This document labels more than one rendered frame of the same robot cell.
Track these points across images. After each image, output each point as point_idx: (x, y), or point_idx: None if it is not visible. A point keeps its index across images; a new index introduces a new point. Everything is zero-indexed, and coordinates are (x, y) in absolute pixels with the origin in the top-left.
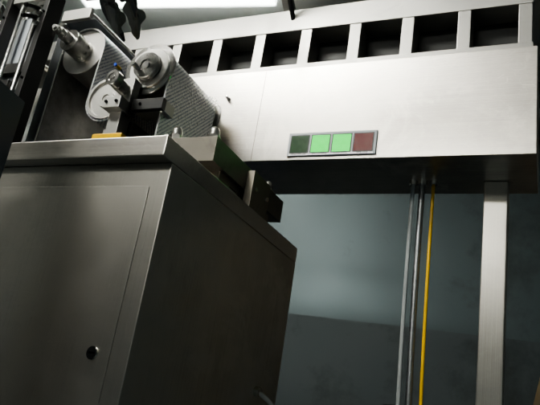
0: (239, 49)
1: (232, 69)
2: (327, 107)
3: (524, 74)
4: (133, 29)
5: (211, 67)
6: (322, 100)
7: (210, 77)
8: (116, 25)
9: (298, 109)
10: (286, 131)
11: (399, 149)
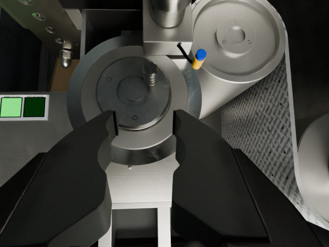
0: (147, 246)
1: (152, 219)
2: (7, 150)
3: None
4: (94, 119)
5: (164, 213)
6: (13, 159)
7: (162, 198)
8: (186, 134)
9: (41, 149)
10: (53, 123)
11: None
